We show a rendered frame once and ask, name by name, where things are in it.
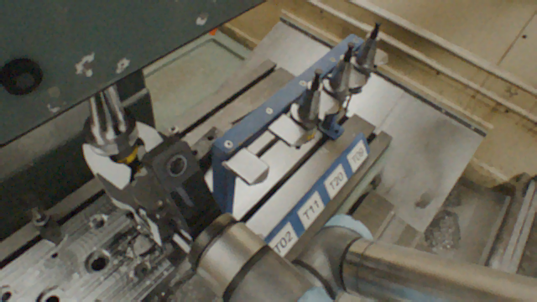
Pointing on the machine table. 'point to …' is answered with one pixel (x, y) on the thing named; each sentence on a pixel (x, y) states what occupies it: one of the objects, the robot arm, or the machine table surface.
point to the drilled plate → (165, 273)
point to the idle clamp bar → (202, 148)
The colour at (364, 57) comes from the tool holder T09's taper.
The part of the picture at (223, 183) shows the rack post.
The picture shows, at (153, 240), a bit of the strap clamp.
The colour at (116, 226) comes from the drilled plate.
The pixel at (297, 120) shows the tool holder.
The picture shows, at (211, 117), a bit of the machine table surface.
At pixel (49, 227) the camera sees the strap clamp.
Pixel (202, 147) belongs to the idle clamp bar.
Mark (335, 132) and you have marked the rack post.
